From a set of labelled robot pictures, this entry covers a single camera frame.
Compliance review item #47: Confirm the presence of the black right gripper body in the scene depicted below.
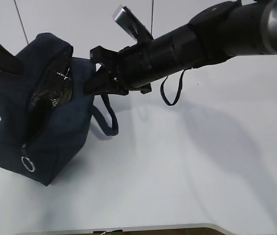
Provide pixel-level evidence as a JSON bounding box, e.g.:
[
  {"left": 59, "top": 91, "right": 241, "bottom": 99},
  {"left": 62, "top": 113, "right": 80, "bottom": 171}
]
[{"left": 90, "top": 24, "right": 202, "bottom": 95}]

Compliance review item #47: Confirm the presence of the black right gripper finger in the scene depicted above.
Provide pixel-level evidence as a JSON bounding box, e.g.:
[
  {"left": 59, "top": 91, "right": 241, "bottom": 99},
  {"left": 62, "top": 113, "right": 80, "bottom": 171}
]
[{"left": 83, "top": 66, "right": 115, "bottom": 94}]

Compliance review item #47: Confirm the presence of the navy blue lunch bag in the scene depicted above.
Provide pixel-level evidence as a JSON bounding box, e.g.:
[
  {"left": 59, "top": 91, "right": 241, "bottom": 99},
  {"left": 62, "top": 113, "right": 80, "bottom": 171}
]
[{"left": 0, "top": 33, "right": 118, "bottom": 186}]

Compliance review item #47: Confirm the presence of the silver zipper pull ring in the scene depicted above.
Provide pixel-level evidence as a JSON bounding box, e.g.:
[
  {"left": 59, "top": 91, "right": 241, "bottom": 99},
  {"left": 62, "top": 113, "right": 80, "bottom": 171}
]
[{"left": 21, "top": 144, "right": 35, "bottom": 173}]

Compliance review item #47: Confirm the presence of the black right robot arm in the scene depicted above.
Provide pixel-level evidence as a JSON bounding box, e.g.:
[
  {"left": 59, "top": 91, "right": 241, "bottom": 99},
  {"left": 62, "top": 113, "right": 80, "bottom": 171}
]
[{"left": 83, "top": 0, "right": 277, "bottom": 95}]

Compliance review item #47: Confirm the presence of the black strap loop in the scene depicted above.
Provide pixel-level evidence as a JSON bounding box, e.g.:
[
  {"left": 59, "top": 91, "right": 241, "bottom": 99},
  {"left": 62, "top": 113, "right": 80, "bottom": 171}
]
[{"left": 160, "top": 68, "right": 186, "bottom": 106}]

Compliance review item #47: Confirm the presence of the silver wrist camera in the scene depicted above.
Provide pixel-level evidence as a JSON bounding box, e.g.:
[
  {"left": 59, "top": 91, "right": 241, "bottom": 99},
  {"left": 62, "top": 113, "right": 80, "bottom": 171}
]
[{"left": 113, "top": 5, "right": 153, "bottom": 43}]

